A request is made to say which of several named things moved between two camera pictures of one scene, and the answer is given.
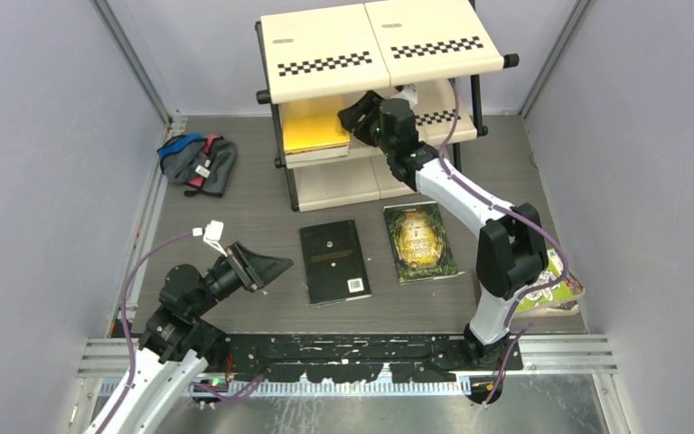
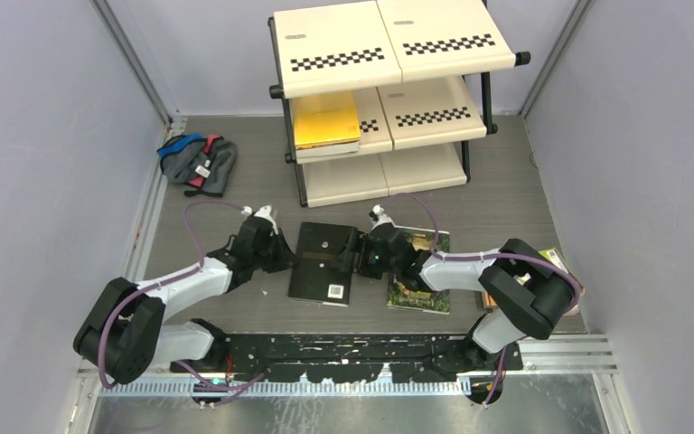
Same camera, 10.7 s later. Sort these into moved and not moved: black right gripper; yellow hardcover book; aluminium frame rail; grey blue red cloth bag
Moved: black right gripper; yellow hardcover book
Not moved: grey blue red cloth bag; aluminium frame rail
